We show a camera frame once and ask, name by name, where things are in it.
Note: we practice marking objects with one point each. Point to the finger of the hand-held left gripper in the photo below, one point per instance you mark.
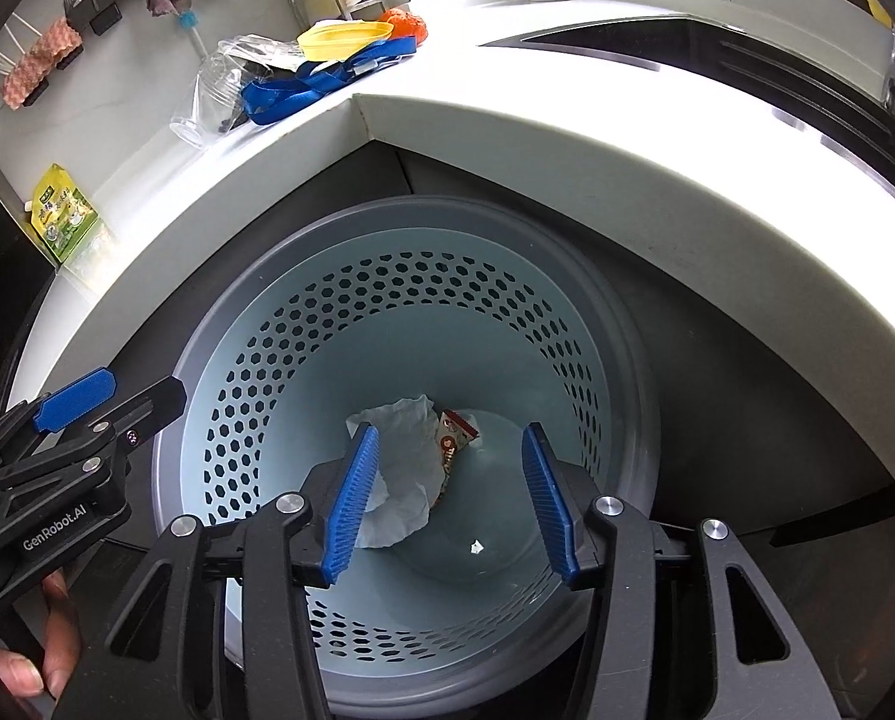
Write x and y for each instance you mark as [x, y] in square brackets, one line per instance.
[151, 401]
[72, 399]

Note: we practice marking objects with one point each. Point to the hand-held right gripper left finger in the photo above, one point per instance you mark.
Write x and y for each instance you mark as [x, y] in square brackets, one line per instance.
[350, 502]

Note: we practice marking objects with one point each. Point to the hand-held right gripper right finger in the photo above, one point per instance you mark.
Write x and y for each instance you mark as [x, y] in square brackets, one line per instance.
[549, 502]

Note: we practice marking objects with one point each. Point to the light blue perforated bin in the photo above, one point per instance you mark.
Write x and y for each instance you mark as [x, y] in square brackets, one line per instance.
[492, 330]

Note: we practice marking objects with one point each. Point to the clear plastic cup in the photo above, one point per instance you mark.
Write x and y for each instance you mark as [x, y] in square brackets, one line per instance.
[207, 101]

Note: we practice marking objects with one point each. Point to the person's left hand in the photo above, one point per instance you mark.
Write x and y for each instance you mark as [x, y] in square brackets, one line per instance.
[61, 630]

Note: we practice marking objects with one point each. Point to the crumpled white paper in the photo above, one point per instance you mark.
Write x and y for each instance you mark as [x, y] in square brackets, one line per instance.
[410, 450]

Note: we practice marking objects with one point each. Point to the red white snack wrapper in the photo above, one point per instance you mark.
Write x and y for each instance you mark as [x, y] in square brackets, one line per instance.
[451, 444]

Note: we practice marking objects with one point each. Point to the yellow green seasoning pouch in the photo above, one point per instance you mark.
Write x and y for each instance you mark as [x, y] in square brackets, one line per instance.
[65, 214]

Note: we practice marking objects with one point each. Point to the pink sponge cloth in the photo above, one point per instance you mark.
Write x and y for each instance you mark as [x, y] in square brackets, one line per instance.
[42, 60]

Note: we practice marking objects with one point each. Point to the bundle of white sticks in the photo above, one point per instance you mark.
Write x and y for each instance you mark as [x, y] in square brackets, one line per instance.
[12, 52]

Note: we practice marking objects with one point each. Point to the clear plastic bag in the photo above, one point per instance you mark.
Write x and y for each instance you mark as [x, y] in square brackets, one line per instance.
[260, 49]

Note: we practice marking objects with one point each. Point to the blue white bottle brush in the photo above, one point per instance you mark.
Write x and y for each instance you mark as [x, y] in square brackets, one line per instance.
[189, 22]

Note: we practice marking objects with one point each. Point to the orange mesh bag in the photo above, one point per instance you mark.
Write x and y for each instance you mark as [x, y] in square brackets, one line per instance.
[406, 24]

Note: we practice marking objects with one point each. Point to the black kitchen sink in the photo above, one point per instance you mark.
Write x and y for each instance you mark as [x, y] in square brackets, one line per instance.
[642, 41]

